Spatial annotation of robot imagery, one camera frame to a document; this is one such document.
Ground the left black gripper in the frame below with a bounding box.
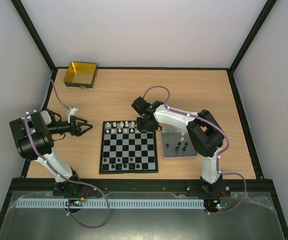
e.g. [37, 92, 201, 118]
[47, 116, 93, 137]

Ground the black and silver chessboard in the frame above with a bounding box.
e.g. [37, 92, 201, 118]
[99, 121, 158, 175]

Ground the pink tin with chess pieces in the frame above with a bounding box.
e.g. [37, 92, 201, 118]
[161, 125, 198, 160]

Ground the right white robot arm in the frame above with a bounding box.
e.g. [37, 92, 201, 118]
[131, 96, 224, 196]

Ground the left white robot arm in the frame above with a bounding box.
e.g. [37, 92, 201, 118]
[9, 109, 93, 197]

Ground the gold open tin lid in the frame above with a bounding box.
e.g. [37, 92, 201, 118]
[63, 61, 98, 90]

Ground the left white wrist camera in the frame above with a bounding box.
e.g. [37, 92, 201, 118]
[66, 107, 78, 123]

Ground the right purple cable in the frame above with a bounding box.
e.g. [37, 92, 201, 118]
[142, 85, 247, 216]

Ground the purple cable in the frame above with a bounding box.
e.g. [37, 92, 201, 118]
[142, 85, 247, 216]
[23, 80, 111, 229]

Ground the white slotted cable duct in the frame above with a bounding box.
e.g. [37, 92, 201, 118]
[15, 198, 205, 210]

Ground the black cage frame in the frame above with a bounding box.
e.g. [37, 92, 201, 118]
[0, 0, 288, 240]

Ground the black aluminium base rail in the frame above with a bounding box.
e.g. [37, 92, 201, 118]
[8, 178, 276, 199]

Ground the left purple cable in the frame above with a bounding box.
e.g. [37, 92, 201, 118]
[23, 80, 111, 229]

